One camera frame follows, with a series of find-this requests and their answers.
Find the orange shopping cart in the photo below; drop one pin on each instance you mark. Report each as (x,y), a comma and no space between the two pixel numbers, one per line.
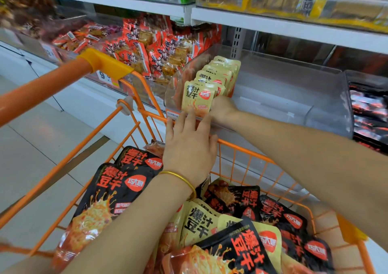
(36,92)

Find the stack of yellow trimmed packets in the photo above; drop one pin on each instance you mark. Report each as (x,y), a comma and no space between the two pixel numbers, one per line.
(303,1)

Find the pile of black orange snacks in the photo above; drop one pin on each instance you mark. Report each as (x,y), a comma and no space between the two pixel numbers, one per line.
(230,234)

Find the row of yellow orange snacks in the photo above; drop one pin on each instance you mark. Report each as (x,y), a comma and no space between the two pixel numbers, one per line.
(224,71)

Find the heap of dark brown packets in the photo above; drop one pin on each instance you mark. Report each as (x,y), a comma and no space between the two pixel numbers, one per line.
(30,13)

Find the row of black orange snacks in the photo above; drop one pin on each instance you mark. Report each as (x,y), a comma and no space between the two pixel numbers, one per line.
(370,116)

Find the pile of red tan packets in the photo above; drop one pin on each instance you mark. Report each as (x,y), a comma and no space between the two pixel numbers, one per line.
(151,46)

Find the person's right hand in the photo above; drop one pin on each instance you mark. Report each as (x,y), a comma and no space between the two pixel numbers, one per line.
(223,108)

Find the person's right forearm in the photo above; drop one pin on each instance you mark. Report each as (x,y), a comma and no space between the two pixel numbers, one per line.
(327,167)

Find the yellow orange snack packet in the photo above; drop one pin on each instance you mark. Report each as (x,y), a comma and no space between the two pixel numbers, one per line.
(197,98)

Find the person's left hand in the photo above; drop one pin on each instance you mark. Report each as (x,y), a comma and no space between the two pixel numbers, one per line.
(191,149)

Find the person's left forearm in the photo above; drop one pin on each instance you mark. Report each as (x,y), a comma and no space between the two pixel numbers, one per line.
(133,234)

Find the person's right leg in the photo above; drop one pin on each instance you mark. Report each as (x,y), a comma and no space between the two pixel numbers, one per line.
(339,246)

